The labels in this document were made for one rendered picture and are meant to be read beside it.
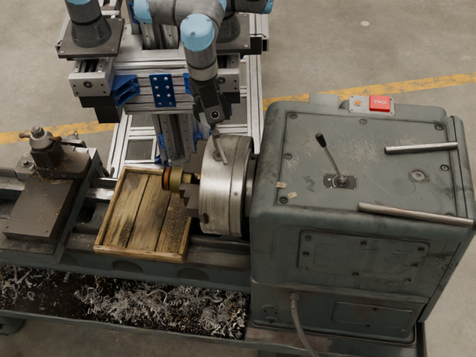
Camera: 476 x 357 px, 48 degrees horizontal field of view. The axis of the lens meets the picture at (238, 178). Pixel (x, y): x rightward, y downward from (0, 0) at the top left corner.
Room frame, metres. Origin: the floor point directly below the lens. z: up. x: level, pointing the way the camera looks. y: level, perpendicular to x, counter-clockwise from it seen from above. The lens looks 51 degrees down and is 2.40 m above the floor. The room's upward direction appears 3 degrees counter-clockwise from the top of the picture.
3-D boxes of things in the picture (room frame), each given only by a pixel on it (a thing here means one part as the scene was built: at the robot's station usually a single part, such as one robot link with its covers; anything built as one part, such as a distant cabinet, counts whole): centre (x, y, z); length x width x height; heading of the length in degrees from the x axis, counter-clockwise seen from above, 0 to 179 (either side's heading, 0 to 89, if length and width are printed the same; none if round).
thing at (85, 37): (1.74, 0.53, 1.21); 0.15 x 0.15 x 0.10
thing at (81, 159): (1.23, 0.62, 0.99); 0.20 x 0.10 x 0.05; 79
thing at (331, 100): (1.20, -0.28, 1.24); 0.09 x 0.08 x 0.03; 79
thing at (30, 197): (1.18, 0.66, 0.95); 0.43 x 0.17 x 0.05; 169
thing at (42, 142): (1.24, 0.64, 1.13); 0.08 x 0.08 x 0.03
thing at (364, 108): (1.18, -0.42, 1.23); 0.13 x 0.08 x 0.05; 79
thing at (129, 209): (1.09, 0.31, 0.89); 0.36 x 0.30 x 0.04; 169
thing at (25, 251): (1.17, 0.71, 0.90); 0.47 x 0.30 x 0.06; 169
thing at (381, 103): (1.18, -0.44, 1.26); 0.06 x 0.06 x 0.02; 79
